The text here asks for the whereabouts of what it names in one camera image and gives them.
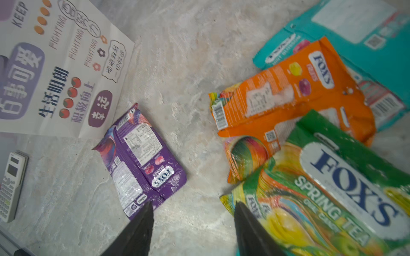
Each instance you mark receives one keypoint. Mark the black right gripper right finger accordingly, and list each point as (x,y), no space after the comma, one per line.
(252,238)

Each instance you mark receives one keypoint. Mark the white printed paper bag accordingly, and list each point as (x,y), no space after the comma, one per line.
(63,66)

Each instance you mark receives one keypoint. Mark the teal snack packet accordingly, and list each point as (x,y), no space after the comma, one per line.
(372,39)

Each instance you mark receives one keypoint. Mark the green Fox's spring tea packet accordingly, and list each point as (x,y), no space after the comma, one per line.
(327,194)

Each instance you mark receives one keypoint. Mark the white calculator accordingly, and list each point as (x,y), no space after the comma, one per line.
(12,183)

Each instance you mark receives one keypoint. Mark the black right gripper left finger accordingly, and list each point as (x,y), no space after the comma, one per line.
(135,239)

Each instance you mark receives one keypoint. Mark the purple Fox's candy packet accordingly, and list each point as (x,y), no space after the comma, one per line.
(142,167)

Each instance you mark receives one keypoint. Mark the orange Fox's candy packet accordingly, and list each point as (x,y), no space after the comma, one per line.
(255,117)

